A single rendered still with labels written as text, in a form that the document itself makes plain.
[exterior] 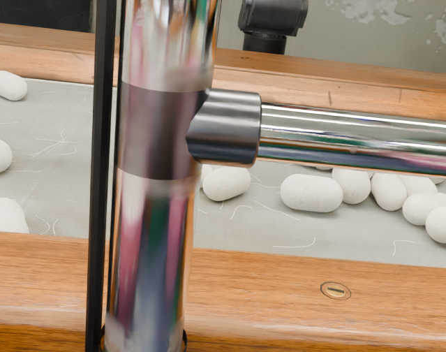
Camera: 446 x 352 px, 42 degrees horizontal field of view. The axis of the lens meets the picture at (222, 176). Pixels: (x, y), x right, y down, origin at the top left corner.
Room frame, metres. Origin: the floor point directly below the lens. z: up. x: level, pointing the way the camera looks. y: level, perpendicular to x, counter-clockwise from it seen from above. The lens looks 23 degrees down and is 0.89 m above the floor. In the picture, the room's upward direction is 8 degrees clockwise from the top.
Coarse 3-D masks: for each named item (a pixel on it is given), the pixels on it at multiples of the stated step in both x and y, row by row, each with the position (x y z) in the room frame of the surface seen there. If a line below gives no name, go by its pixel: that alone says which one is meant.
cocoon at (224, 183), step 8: (224, 168) 0.31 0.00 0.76; (232, 168) 0.31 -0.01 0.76; (240, 168) 0.31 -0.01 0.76; (208, 176) 0.30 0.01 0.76; (216, 176) 0.30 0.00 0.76; (224, 176) 0.30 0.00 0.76; (232, 176) 0.30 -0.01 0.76; (240, 176) 0.31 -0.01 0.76; (248, 176) 0.31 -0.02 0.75; (208, 184) 0.30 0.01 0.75; (216, 184) 0.30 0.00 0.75; (224, 184) 0.30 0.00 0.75; (232, 184) 0.30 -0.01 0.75; (240, 184) 0.31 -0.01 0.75; (248, 184) 0.31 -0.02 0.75; (208, 192) 0.30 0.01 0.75; (216, 192) 0.30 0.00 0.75; (224, 192) 0.30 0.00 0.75; (232, 192) 0.30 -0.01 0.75; (240, 192) 0.31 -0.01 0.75; (216, 200) 0.30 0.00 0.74
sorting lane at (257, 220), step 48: (0, 96) 0.44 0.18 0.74; (48, 96) 0.45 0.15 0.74; (48, 144) 0.35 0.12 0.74; (0, 192) 0.28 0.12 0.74; (48, 192) 0.29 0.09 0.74; (240, 240) 0.26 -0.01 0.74; (288, 240) 0.27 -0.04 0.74; (336, 240) 0.27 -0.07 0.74; (384, 240) 0.28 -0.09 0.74; (432, 240) 0.29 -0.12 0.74
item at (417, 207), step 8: (408, 200) 0.31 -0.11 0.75; (416, 200) 0.30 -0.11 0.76; (424, 200) 0.30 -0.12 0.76; (432, 200) 0.30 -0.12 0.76; (440, 200) 0.31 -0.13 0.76; (408, 208) 0.30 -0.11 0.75; (416, 208) 0.30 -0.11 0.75; (424, 208) 0.30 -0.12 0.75; (432, 208) 0.30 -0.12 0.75; (408, 216) 0.30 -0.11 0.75; (416, 216) 0.30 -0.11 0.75; (424, 216) 0.30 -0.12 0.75; (416, 224) 0.30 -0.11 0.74; (424, 224) 0.30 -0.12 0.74
